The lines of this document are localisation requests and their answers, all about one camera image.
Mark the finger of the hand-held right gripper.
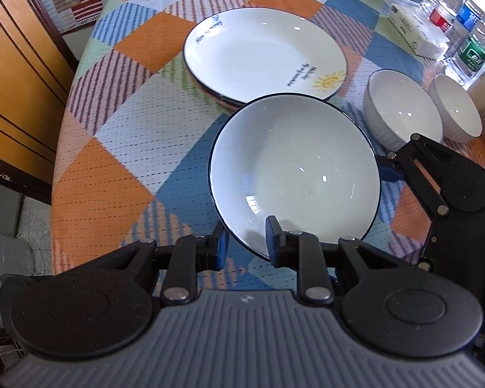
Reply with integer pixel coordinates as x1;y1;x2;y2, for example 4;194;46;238
375;133;462;217

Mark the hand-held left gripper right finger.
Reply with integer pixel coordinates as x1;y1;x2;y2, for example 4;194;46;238
265;215;393;304

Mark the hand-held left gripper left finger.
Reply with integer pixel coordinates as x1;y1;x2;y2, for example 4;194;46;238
105;224;230;307

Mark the white ribbed bowl dark rim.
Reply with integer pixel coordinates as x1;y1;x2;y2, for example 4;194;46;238
209;94;382;260
363;70;444;152
428;73;483;143

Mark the white plate dark rim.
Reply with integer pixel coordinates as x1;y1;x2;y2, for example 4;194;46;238
183;8;348;103

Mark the white tissue pack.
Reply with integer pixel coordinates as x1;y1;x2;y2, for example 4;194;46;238
389;3;450;59

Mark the green label water bottle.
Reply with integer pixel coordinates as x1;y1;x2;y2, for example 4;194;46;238
445;12;485;85

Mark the colourful checked tablecloth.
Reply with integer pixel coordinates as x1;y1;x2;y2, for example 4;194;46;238
50;0;485;292

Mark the red label water bottle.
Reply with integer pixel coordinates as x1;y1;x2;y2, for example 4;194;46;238
428;0;469;33

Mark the blue label water bottle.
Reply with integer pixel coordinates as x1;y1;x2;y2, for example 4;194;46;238
445;0;485;59

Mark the translucent plastic bag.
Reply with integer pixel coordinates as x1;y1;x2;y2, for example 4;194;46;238
0;226;53;304

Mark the wooden cabinet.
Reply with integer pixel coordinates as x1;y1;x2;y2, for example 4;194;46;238
0;0;79;205

